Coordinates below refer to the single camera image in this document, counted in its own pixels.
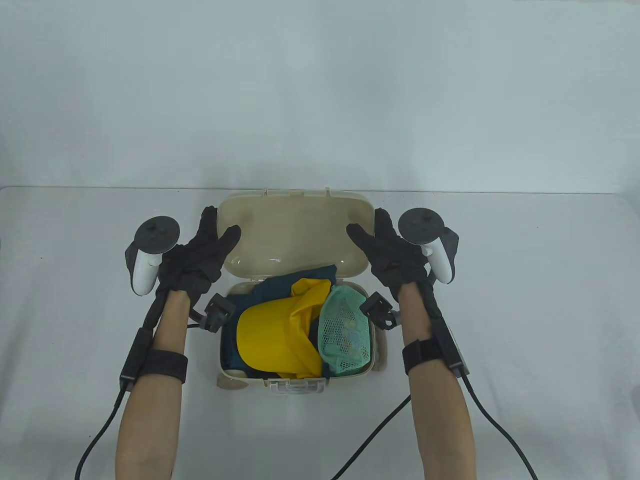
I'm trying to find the grey hand controller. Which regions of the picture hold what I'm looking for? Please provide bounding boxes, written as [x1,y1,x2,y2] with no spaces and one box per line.
[397,207,460,285]
[124,215,181,297]

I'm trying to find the beige hard-shell suitcase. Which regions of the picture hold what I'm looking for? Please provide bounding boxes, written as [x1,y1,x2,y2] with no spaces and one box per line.
[216,187,388,396]

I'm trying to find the black right wrist strap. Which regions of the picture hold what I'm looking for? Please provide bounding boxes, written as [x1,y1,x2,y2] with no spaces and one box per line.
[402,338,446,375]

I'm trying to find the yellow cap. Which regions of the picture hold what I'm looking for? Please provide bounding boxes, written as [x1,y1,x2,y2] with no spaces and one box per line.
[236,278,333,383]

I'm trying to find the grey right hand controller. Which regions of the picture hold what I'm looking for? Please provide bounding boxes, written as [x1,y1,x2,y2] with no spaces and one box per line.
[397,207,460,285]

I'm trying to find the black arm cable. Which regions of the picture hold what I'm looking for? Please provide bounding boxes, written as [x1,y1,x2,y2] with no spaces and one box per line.
[330,372,538,480]
[74,385,131,480]

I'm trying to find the person's right hand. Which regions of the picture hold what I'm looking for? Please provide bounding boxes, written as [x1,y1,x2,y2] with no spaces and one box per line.
[346,207,433,303]

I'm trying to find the black left wrist strap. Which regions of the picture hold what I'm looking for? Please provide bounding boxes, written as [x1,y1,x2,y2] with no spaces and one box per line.
[145,348,188,383]

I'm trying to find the black wrist box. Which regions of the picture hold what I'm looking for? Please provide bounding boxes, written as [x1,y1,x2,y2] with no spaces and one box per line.
[440,320,472,378]
[119,327,153,393]

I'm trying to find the grey left hand controller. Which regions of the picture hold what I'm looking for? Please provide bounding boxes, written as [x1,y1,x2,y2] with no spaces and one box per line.
[124,215,181,297]

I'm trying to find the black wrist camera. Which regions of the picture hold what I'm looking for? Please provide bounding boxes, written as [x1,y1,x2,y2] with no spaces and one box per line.
[360,293,402,332]
[190,293,237,333]

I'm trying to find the person's left hand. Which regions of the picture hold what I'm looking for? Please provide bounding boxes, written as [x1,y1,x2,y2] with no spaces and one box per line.
[156,206,242,301]

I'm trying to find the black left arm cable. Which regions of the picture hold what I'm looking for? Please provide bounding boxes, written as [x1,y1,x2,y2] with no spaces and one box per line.
[74,385,131,480]

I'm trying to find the person's right forearm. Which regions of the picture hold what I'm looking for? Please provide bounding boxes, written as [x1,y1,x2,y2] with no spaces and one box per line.
[397,282,476,480]

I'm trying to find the black left wrist box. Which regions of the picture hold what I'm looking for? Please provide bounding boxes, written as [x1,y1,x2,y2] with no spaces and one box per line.
[119,327,153,393]

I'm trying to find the person's left forearm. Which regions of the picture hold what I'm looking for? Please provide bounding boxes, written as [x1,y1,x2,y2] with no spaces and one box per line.
[115,289,191,480]

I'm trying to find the dark teal shorts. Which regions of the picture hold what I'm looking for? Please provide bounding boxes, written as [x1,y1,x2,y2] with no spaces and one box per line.
[222,265,338,381]

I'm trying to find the black wrist strap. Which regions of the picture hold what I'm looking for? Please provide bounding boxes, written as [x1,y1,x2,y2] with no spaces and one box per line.
[402,338,446,375]
[145,348,188,383]

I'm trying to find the green mesh pouch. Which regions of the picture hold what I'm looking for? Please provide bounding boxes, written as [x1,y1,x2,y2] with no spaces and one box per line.
[317,285,373,377]

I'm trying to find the black right wrist box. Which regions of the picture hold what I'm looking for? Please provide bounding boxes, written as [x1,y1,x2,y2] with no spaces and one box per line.
[440,320,472,378]

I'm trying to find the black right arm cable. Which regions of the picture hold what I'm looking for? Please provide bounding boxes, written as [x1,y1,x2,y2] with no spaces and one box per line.
[330,372,538,480]

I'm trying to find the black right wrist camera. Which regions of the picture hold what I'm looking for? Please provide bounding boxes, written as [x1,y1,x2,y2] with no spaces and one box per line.
[360,293,402,332]

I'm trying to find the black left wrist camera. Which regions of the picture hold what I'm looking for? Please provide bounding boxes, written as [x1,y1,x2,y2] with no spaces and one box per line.
[190,293,237,333]

